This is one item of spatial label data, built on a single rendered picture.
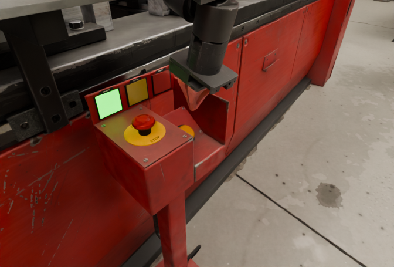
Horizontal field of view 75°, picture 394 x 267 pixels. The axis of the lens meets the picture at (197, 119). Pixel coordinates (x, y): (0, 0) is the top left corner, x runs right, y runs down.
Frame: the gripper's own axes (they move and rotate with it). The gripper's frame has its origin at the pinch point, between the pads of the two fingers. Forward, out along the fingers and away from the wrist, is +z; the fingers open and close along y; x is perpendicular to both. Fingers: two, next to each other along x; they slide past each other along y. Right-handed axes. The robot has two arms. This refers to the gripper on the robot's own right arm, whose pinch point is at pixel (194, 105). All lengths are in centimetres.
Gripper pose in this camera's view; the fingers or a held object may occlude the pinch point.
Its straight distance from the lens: 48.1
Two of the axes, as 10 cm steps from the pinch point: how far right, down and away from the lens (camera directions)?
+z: -1.8, 7.0, 6.9
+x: -6.9, 4.1, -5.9
